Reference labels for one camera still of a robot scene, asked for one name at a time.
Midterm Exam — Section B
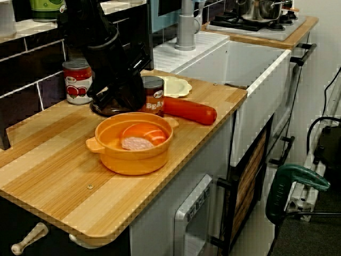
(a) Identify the cream drawer handle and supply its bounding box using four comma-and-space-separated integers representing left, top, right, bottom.
68, 233, 107, 249
11, 222, 49, 254

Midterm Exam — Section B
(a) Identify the orange toy pot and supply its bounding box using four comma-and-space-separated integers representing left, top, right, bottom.
85, 111, 180, 176

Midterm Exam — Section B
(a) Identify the silver aluminium rail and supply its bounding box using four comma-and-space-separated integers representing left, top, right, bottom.
283, 87, 341, 222

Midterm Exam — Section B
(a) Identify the thin black cable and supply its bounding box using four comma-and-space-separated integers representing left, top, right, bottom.
323, 63, 341, 118

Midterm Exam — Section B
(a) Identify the black equipment box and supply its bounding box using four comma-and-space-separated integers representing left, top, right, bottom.
313, 125, 341, 177

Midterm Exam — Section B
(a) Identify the green labelled jar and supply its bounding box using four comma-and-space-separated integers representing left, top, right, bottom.
29, 0, 66, 22

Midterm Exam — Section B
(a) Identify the steel cooking pot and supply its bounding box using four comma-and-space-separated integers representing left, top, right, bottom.
236, 0, 294, 22

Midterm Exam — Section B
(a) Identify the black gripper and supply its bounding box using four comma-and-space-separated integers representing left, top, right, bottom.
85, 28, 152, 111

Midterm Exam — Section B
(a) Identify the grey toy faucet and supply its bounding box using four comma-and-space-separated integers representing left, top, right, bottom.
174, 0, 207, 51

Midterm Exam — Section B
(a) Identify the red toy sausage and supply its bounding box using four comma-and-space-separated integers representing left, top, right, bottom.
162, 96, 218, 126

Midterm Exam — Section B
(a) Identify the thick black cable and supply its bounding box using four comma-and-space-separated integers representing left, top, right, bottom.
306, 116, 341, 157

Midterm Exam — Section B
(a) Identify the black frame wooden door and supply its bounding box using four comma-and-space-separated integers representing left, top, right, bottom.
217, 114, 274, 253

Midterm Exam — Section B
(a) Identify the toy stove top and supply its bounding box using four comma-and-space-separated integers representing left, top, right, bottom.
205, 10, 307, 41

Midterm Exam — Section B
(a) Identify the dark upright post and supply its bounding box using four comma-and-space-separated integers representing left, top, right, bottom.
130, 0, 155, 72
0, 114, 11, 150

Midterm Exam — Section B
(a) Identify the white kitchen cabinet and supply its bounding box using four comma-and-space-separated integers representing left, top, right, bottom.
129, 111, 235, 256

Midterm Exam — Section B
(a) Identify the white plastic jar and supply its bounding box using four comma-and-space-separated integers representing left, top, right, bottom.
0, 0, 17, 38

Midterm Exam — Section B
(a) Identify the brown lid yellow knob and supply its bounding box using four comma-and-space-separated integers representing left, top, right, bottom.
90, 100, 146, 117

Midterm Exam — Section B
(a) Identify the white sink unit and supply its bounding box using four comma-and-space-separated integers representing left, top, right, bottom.
153, 30, 293, 167

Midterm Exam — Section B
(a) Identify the beans can orange label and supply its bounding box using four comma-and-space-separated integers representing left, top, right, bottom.
140, 75, 165, 118

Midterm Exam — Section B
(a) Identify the cream scalloped plate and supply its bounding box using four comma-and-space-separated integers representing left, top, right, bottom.
161, 75, 193, 99

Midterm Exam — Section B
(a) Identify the black bar handle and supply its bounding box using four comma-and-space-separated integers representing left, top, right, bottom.
289, 42, 318, 67
269, 135, 296, 166

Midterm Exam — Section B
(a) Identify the black clamp cable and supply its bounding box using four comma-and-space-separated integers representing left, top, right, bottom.
271, 210, 341, 256

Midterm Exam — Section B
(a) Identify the green power drill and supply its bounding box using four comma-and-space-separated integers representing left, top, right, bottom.
265, 164, 331, 222

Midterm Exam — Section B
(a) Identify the tomato can red label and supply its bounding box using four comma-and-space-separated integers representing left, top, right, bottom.
62, 58, 94, 105

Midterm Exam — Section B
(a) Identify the white dishwasher door panel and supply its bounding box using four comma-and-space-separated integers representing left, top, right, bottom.
174, 174, 214, 256

